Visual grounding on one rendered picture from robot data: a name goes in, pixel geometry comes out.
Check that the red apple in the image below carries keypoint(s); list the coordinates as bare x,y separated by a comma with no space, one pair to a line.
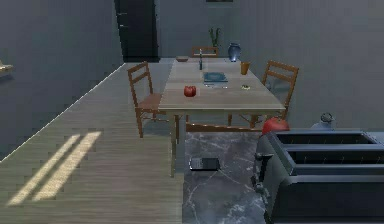
190,91

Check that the wooden dining table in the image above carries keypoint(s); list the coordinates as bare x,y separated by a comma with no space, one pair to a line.
216,98

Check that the blue book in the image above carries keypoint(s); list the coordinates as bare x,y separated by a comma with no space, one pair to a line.
215,77

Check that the brown wooden chair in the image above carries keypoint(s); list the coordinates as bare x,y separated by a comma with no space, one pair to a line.
280,81
205,51
144,100

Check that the dark candle bottle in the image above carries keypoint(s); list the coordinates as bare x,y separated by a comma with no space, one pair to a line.
201,60

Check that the brown bowl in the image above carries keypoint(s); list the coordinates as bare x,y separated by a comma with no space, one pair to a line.
182,59

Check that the orange cup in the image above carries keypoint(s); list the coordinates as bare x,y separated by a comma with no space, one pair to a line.
245,68

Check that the blue vase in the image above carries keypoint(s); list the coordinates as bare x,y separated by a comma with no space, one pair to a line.
234,52

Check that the green house plant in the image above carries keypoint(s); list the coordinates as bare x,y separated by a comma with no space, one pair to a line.
215,36

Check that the red tomato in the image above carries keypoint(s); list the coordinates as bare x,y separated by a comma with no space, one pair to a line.
274,125

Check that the dark room door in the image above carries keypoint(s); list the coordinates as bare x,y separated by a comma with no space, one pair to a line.
136,28

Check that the grey kettle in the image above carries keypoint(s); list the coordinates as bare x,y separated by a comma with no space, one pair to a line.
323,122

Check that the grey toaster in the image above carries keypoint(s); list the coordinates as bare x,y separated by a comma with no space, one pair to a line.
320,176

